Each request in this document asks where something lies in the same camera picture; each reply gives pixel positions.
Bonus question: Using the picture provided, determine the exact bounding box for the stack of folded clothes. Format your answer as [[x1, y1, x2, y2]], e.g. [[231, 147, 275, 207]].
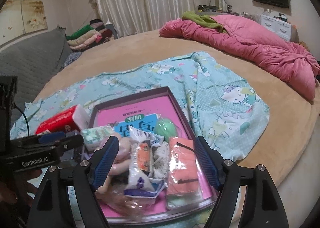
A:
[[66, 19, 118, 52]]

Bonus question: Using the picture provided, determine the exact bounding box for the pink Chinese workbook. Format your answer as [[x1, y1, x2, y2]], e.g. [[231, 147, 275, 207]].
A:
[[96, 94, 216, 218]]

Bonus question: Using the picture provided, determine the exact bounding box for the purple shallow tray box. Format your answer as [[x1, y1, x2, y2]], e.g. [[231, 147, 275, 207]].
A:
[[88, 86, 221, 226]]

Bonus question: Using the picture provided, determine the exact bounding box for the person's left hand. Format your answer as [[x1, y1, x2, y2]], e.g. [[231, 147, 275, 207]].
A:
[[1, 169, 42, 206]]

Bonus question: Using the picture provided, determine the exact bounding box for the grey quilted headboard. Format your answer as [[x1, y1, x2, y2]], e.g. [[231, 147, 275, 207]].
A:
[[1, 26, 72, 110]]

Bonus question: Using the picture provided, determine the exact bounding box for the pink quilted duvet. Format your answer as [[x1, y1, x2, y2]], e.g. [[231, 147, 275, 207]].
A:
[[159, 15, 319, 101]]

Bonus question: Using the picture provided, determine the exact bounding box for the blue white snack packet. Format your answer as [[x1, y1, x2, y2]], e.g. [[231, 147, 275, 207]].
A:
[[124, 126, 165, 199]]

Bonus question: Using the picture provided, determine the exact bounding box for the red white tissue box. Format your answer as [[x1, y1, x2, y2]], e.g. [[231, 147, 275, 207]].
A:
[[35, 105, 90, 135]]

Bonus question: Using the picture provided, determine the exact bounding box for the green garment on duvet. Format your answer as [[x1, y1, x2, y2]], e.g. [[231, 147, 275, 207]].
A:
[[181, 11, 227, 33]]

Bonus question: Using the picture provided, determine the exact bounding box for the green round soft item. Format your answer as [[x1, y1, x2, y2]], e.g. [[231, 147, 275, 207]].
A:
[[153, 117, 178, 142]]

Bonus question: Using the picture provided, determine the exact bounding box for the grey white plush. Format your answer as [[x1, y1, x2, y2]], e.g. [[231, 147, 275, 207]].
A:
[[150, 142, 170, 179]]

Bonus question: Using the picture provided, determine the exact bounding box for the pink towel packet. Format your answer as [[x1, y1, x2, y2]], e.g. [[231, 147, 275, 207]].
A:
[[165, 137, 203, 210]]

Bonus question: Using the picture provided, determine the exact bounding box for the green floral tissue pack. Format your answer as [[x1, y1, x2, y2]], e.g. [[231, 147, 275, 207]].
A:
[[80, 125, 114, 152]]

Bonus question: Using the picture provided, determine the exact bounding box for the leopard print fabric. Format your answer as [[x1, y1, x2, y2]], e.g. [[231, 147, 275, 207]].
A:
[[107, 187, 150, 219]]

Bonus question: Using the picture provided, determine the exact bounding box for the floral wall painting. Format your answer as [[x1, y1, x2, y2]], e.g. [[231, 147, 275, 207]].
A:
[[1, 0, 48, 45]]

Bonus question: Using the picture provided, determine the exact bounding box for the cluttered side desk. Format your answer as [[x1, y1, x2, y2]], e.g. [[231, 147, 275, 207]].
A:
[[196, 0, 240, 16]]

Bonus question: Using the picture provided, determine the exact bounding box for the black cable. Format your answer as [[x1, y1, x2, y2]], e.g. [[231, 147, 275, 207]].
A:
[[13, 106, 30, 137]]

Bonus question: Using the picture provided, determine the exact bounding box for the dark patterned pillow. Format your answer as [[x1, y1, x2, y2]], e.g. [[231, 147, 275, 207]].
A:
[[61, 52, 82, 69]]

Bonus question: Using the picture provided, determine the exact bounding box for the white drawer cabinet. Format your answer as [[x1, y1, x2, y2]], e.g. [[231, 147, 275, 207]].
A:
[[259, 14, 295, 42]]

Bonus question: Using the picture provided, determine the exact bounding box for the dark blue small box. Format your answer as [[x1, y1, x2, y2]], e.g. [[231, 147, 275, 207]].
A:
[[57, 130, 84, 161]]

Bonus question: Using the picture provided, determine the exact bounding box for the Hello Kitty teal cloth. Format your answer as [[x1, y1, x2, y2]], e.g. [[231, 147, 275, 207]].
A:
[[11, 52, 270, 161]]

